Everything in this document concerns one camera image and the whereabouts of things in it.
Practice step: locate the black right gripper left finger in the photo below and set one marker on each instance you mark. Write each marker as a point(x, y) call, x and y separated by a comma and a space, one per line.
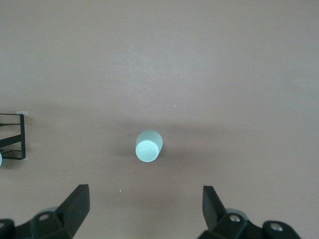
point(62, 221)

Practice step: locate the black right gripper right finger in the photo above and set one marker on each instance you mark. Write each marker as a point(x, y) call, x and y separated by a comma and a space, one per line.
point(224, 226)

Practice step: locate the pale green plastic cup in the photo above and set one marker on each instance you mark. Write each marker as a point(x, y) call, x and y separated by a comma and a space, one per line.
point(148, 149)

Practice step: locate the clear tape strip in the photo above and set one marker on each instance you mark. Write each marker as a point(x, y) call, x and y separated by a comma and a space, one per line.
point(22, 112)

